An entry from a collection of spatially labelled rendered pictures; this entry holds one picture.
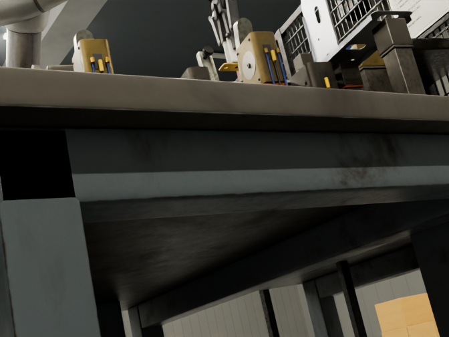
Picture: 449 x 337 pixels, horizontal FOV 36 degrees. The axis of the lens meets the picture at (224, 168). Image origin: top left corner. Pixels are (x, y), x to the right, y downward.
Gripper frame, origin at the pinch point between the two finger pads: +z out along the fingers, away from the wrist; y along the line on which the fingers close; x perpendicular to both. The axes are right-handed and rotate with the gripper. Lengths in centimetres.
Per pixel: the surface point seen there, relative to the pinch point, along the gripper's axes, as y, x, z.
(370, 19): 39.1, 10.3, 13.9
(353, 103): 71, -24, 45
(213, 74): -15.1, 1.0, -1.6
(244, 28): 18.1, -5.7, 3.8
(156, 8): -844, 336, -538
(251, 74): 21.2, -8.6, 16.5
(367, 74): 16.6, 24.5, 14.9
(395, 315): -442, 354, 58
